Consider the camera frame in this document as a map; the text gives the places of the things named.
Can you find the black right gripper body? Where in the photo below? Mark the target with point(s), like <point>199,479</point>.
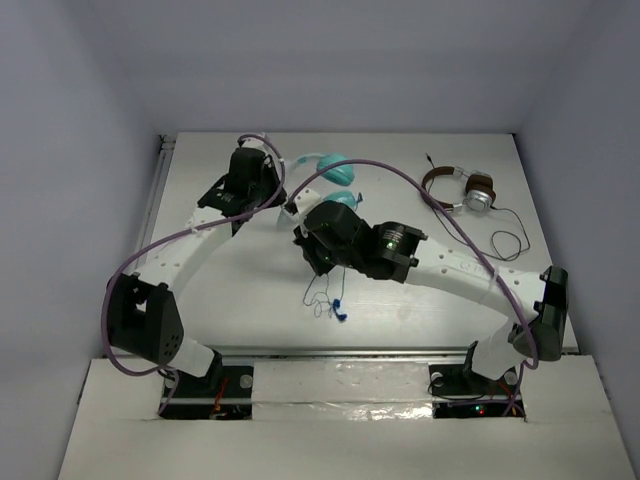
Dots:
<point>321,259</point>

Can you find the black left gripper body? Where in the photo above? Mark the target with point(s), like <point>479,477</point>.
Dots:
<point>273,198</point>

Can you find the teal cat-ear headphones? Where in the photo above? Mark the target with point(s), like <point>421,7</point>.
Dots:
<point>342,176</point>

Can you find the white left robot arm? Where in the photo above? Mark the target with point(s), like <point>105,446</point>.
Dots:
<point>140,314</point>

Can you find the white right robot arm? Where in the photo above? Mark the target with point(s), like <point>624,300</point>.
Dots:
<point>535,304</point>

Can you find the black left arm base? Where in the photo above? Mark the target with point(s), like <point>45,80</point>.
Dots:
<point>230,400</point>

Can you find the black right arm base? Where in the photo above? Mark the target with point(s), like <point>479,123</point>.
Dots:
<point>460,393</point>

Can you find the brown silver headphones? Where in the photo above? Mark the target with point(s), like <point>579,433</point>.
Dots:
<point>479,193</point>

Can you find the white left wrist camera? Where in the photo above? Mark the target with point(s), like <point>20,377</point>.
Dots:
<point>254,140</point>

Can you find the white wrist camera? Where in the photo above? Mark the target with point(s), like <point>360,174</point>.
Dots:
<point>300,204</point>
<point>254,140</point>

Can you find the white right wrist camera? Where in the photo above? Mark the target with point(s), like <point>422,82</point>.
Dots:
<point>300,204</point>

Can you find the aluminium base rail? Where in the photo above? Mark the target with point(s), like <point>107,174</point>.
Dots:
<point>255,351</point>

